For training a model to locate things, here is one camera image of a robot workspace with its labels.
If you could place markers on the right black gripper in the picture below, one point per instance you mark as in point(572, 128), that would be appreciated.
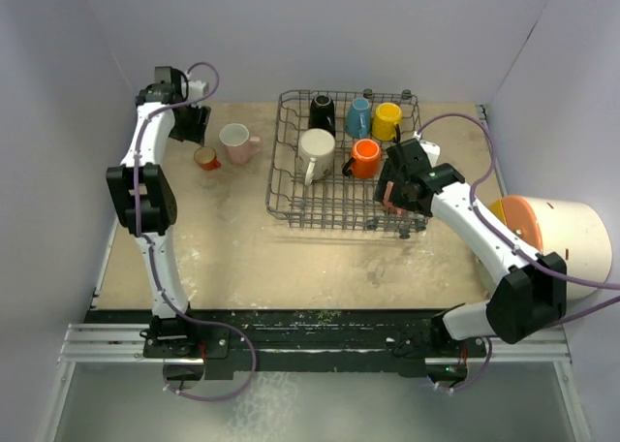
point(389, 174)

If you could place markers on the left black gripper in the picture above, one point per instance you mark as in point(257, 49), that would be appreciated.
point(197, 132)

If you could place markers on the small salmon pink cup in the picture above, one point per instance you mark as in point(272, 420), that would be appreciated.
point(388, 205)

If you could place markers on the small red-orange cup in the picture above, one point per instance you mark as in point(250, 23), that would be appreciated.
point(206, 158)

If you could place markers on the pink faceted mug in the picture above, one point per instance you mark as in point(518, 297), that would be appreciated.
point(240, 145)

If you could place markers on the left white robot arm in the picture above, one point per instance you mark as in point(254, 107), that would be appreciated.
point(168, 108)

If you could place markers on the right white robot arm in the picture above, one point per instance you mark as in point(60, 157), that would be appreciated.
point(530, 287)

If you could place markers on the yellow mug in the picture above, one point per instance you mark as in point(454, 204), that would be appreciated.
point(386, 122)

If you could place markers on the blue mug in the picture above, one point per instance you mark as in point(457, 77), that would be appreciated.
point(358, 121)

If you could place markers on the cream white mug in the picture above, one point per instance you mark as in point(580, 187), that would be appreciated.
point(315, 155)

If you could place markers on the white cylinder with orange lid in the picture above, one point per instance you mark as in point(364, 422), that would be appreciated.
point(573, 230)

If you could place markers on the orange mug black handle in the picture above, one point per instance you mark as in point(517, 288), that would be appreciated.
point(365, 160)

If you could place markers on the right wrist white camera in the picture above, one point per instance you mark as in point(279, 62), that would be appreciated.
point(432, 150)

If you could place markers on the grey wire dish rack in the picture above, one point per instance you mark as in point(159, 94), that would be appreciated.
point(336, 201)

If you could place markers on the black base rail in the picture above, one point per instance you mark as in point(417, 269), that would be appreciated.
point(400, 341)

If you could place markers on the aluminium frame rail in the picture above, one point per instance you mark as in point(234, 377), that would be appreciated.
point(100, 343)

